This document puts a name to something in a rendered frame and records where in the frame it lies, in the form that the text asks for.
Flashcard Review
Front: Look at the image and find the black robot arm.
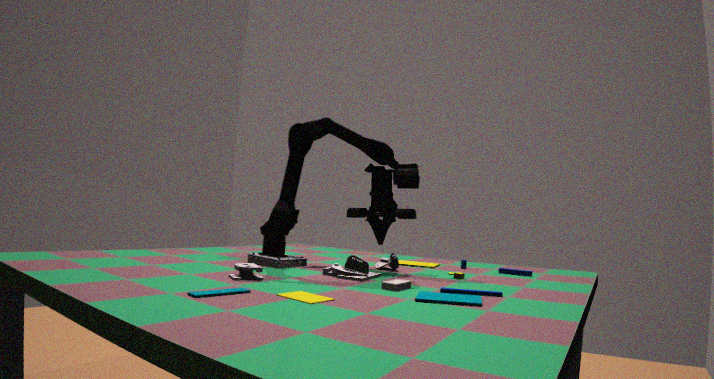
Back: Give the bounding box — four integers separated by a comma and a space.
258, 117, 420, 257

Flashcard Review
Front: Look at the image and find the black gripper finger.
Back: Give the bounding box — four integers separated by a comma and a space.
379, 220, 396, 245
365, 219, 381, 245

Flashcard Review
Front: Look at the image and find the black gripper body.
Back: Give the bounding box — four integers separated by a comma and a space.
347, 188, 416, 220

